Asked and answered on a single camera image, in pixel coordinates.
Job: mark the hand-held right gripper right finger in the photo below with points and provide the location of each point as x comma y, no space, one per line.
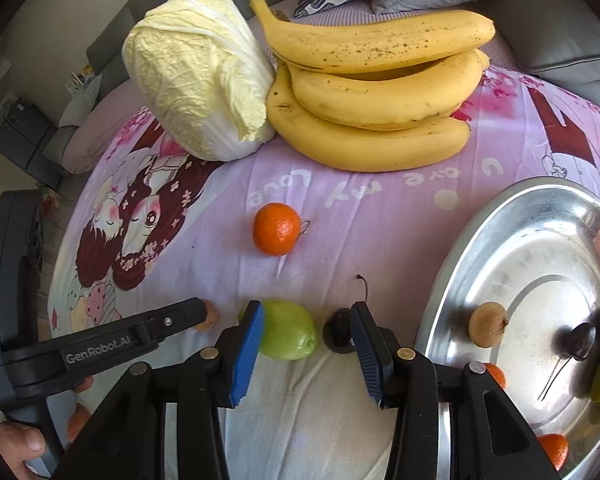
370,355

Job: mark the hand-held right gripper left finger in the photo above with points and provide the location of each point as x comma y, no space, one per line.
247,355

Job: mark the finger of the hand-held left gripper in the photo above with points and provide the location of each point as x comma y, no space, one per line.
172,321

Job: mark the brown kiwi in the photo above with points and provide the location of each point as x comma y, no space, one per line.
487,324
208,316

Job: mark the dark red cherry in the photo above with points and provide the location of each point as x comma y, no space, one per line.
580,341
339,328

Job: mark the orange tangerine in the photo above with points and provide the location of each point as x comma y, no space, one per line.
276,229
79,422
496,375
555,451

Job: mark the round metal plate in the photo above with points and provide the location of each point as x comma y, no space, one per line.
530,260

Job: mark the person's left hand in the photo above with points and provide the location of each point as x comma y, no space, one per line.
20,442

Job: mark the printed cartoon blanket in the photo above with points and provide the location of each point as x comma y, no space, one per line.
380,210

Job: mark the black cabinet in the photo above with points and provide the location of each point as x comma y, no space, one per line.
25,135

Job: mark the light patterned pillow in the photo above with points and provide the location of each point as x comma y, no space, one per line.
78,101

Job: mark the napa cabbage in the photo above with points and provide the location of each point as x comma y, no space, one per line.
195,75

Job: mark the spotted yellow banana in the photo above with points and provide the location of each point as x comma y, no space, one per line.
380,40

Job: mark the grey sofa cushion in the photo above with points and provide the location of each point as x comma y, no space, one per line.
555,30

